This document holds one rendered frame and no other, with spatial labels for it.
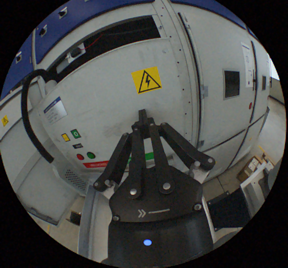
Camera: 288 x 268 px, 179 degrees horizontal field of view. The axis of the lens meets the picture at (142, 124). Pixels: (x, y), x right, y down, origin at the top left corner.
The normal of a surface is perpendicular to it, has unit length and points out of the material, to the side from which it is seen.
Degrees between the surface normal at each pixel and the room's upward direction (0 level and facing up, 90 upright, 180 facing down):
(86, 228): 90
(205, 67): 90
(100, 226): 0
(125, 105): 90
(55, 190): 90
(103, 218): 0
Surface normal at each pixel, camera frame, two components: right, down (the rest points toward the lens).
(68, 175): 0.96, -0.26
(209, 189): -0.27, -0.83
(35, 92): 0.90, -0.04
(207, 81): 0.04, 0.50
